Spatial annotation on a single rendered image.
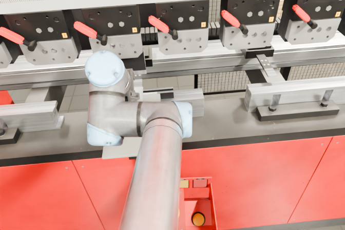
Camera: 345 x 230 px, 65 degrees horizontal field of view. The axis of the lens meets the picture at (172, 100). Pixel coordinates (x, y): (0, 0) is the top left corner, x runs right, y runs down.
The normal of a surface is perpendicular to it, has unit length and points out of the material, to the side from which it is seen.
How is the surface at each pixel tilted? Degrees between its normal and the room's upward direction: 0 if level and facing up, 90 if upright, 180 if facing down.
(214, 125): 0
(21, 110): 0
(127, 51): 90
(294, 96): 90
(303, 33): 90
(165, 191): 35
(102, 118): 40
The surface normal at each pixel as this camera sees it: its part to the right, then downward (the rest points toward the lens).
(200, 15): 0.08, 0.66
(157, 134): -0.11, -0.86
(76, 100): -0.04, -0.75
